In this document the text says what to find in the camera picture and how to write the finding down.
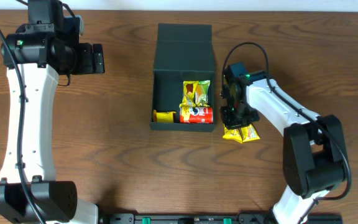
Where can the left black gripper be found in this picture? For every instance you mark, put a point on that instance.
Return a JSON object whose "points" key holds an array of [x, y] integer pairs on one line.
{"points": [[97, 58]]}

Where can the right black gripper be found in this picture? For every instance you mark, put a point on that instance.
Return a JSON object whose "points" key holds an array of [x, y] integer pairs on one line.
{"points": [[238, 117]]}

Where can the yellow candy packet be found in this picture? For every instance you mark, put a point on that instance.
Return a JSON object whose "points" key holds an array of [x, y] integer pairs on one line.
{"points": [[232, 134], [189, 88], [249, 134]]}

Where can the green snack packet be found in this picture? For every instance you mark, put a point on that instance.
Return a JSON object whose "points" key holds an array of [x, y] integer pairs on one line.
{"points": [[201, 93]]}

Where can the red Pringles can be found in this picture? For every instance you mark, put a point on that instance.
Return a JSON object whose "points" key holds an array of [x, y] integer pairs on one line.
{"points": [[196, 115]]}

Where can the yellow biscuit packet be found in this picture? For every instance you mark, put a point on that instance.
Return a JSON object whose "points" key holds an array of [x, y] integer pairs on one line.
{"points": [[163, 117]]}

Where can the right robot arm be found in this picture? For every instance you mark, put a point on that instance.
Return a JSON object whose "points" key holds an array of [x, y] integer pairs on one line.
{"points": [[314, 152]]}

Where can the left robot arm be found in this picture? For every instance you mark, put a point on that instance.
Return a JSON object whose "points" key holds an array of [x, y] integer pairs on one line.
{"points": [[29, 190]]}

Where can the black open gift box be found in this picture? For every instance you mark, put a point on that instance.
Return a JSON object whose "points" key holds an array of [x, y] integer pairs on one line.
{"points": [[184, 52]]}

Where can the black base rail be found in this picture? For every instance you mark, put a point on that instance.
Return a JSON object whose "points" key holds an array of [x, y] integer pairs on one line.
{"points": [[242, 218]]}

